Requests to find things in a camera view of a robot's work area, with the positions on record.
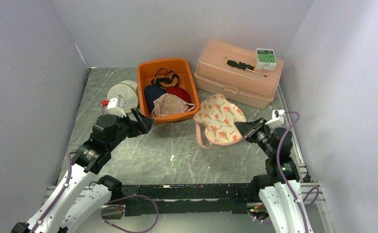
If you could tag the white green small box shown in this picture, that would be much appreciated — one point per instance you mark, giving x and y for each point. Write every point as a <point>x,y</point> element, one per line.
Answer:
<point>265,59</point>

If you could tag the pink plastic storage box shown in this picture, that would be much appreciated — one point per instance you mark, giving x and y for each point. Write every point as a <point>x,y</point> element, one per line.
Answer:
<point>213,74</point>

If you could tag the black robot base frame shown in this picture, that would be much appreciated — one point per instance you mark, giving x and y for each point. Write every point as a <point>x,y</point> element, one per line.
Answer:
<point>137,200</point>

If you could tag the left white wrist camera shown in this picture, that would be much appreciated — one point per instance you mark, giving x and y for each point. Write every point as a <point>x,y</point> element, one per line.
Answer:
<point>113,106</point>

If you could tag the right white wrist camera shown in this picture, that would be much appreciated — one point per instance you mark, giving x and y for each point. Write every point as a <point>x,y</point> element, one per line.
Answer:
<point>277,118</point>

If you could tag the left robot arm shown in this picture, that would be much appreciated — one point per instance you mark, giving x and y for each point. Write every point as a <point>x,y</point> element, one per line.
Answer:
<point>61,213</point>

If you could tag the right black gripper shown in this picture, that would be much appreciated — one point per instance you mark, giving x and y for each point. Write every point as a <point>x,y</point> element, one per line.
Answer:
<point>247,128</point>

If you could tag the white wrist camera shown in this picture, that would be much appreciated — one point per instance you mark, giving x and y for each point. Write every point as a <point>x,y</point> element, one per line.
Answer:
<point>113,106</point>
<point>277,118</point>

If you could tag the black yellow screwdriver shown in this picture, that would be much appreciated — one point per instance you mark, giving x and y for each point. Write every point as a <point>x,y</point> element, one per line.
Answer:
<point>243,66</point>

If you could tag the black orange bra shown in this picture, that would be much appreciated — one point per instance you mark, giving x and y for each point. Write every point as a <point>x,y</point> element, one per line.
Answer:
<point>165,79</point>

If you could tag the navy blue bra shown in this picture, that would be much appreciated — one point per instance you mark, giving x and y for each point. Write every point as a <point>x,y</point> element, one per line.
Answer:
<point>152,93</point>

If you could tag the red bra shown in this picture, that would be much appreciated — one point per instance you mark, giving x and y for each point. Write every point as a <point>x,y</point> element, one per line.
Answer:
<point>179,92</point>

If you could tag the orange plastic bin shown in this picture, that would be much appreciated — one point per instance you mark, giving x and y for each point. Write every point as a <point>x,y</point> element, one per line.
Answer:
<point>146,71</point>

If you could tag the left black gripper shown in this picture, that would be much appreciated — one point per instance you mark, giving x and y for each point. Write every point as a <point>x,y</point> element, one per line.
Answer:
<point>142,126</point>

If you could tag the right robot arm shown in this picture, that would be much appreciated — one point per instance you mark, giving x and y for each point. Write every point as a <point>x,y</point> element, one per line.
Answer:
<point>279,189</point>

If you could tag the floral mesh laundry bag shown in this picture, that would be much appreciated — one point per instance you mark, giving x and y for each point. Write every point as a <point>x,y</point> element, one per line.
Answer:
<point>215,122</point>

